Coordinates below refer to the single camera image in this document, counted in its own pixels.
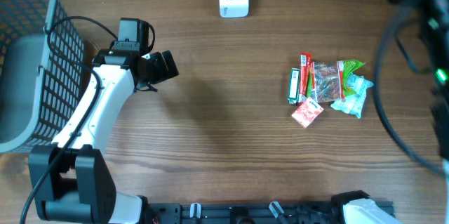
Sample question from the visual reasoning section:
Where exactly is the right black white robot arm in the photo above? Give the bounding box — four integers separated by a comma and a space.
373, 0, 448, 178

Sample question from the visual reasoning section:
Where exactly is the grey plastic mesh basket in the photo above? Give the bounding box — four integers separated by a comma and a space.
1, 0, 86, 153

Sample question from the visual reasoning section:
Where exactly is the long red stick sachet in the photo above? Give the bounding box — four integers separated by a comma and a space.
298, 53, 311, 103

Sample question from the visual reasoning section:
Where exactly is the red snack sachet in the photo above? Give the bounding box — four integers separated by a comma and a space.
291, 98, 323, 128

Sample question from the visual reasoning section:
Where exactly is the green gummy candy bag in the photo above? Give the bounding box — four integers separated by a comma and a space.
307, 59, 365, 103

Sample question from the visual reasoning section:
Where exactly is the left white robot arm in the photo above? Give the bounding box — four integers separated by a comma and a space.
20, 18, 179, 223

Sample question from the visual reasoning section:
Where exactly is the teal tissue pack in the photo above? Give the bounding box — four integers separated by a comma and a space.
330, 73, 373, 119

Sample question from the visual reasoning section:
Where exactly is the green white gum pack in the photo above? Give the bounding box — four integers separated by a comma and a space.
288, 68, 300, 105

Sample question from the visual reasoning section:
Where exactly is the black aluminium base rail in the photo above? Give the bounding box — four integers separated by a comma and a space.
140, 201, 396, 224

